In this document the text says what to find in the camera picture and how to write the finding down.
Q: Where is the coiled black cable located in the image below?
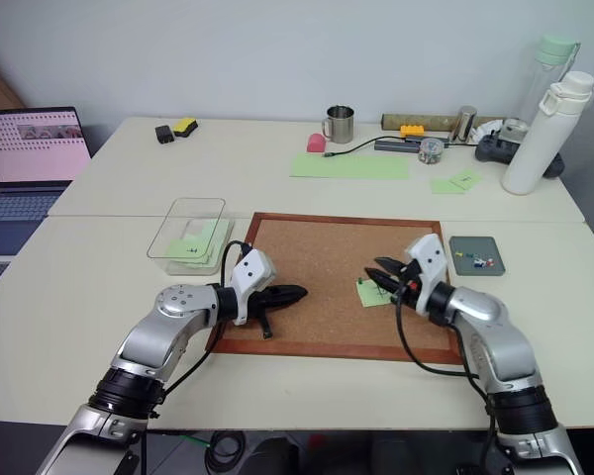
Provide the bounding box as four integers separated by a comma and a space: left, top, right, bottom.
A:
203, 429, 247, 472

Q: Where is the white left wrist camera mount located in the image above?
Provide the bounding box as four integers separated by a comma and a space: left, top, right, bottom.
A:
229, 248, 278, 328

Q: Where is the grey square tray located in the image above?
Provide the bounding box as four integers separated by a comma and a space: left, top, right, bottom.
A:
447, 235, 507, 279

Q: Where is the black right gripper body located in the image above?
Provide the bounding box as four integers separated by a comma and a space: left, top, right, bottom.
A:
395, 259, 426, 314

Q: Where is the flat grey box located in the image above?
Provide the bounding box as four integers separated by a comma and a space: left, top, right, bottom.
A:
373, 138, 423, 152

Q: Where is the clear jar of pushpins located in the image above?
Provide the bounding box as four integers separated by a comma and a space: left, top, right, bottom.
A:
416, 137, 446, 166

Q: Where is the yellow and black eraser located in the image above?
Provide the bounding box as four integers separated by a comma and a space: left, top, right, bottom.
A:
172, 116, 201, 139

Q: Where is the white crumpled cloth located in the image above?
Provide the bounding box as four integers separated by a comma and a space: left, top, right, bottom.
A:
466, 118, 507, 145

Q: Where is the clear bottle with green lid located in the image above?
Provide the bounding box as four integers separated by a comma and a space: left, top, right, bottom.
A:
516, 33, 583, 126

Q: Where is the green note with pen drawing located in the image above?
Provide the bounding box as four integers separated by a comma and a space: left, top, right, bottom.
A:
356, 278, 393, 309

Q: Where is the thin green cable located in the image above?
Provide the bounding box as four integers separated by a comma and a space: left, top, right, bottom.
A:
177, 430, 212, 449

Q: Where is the green note with blue scribble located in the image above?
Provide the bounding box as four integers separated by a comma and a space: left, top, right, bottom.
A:
164, 238, 215, 263

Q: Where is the black cable with green plug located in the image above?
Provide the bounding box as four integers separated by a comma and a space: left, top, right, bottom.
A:
322, 138, 378, 160

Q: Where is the green note with dark mark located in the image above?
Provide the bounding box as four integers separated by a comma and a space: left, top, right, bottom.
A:
448, 168, 483, 191

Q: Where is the tall white water bottle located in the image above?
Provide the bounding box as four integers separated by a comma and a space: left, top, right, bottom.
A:
500, 69, 594, 196

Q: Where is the black game controller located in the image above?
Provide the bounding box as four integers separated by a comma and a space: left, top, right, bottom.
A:
474, 130, 566, 180

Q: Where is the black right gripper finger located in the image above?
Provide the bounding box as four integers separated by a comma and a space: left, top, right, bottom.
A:
363, 266, 403, 305
372, 255, 409, 277

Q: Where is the large green paper sheet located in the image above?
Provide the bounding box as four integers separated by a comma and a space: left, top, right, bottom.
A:
289, 151, 412, 181

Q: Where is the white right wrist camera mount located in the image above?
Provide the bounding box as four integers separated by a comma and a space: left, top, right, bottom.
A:
406, 234, 452, 318

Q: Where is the clear plastic box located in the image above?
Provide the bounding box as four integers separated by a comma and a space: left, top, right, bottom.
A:
146, 197, 237, 277

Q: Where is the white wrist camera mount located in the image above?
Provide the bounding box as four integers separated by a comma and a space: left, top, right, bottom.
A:
229, 248, 278, 328
406, 234, 452, 318

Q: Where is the wood framed cork board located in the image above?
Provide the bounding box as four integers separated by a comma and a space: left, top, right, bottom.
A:
206, 212, 464, 365

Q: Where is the open laptop with pink screen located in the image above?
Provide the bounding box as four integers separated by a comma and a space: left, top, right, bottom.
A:
0, 105, 93, 259

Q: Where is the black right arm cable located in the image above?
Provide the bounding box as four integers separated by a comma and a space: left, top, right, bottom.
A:
394, 284, 502, 475

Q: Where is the blank green note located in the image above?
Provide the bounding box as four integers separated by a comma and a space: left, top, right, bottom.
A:
429, 177, 467, 196

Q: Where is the stainless steel mug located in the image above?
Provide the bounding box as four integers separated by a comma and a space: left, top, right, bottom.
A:
320, 104, 356, 145

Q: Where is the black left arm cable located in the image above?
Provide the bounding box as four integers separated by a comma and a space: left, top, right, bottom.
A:
138, 239, 253, 475

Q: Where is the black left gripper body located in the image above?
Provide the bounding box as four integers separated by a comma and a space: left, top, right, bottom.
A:
246, 285, 282, 323

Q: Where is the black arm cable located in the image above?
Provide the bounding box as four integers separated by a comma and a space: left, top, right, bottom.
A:
138, 239, 253, 475
394, 284, 502, 475

